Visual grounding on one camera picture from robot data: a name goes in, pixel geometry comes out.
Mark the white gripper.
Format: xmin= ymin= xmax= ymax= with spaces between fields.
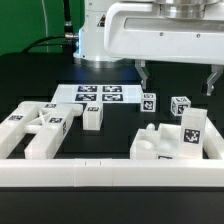
xmin=104 ymin=2 xmax=224 ymax=96

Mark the white chair seat part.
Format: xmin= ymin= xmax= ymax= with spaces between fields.
xmin=130 ymin=123 xmax=184 ymax=160

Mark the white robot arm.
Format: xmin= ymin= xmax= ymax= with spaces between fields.
xmin=74 ymin=0 xmax=224 ymax=95

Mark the white tagged cube right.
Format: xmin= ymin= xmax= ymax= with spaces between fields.
xmin=170 ymin=96 xmax=191 ymax=116

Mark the white tagged cube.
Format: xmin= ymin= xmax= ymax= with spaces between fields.
xmin=141 ymin=93 xmax=156 ymax=112
xmin=170 ymin=96 xmax=191 ymax=116

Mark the white tagged cube left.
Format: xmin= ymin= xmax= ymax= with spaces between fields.
xmin=141 ymin=93 xmax=156 ymax=112

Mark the white fiducial marker plate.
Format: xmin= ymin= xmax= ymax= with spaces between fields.
xmin=51 ymin=84 xmax=142 ymax=104

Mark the white U-shaped fence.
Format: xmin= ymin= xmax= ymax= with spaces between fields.
xmin=0 ymin=122 xmax=224 ymax=187

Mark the black cable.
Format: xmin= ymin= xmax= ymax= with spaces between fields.
xmin=21 ymin=0 xmax=80 ymax=54

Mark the white thin cable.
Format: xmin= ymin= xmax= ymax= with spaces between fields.
xmin=41 ymin=0 xmax=50 ymax=54

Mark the white chair back frame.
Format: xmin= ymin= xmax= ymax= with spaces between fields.
xmin=0 ymin=101 xmax=83 ymax=160

